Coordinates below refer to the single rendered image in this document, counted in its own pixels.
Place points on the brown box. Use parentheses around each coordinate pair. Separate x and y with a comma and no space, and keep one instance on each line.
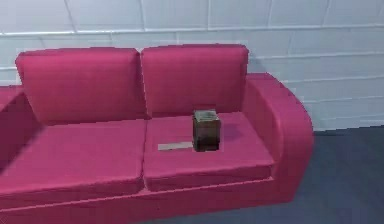
(206,131)

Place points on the grey flat remote control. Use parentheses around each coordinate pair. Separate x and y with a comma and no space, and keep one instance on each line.
(174,146)

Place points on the pink sofa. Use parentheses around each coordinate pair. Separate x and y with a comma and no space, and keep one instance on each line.
(83,150)

